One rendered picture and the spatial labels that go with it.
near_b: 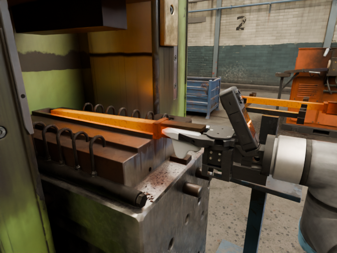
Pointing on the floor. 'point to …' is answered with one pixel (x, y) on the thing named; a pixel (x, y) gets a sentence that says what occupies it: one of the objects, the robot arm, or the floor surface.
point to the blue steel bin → (203, 94)
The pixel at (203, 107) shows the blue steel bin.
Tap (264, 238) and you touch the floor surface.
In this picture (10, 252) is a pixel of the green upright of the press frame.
